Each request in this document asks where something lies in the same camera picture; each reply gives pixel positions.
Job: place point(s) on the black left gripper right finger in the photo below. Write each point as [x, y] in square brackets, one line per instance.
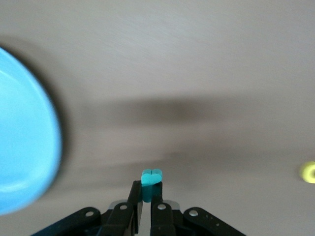
[161, 221]

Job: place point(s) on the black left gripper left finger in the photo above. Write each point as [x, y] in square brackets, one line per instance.
[118, 221]

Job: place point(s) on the teal foam letter r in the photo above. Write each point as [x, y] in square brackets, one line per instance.
[150, 180]

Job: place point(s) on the yellow foam letter a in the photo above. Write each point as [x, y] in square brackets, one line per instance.
[304, 173]

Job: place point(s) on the blue plate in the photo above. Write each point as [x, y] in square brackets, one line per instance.
[24, 135]

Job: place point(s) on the brown paper table cover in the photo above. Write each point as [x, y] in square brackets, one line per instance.
[172, 61]

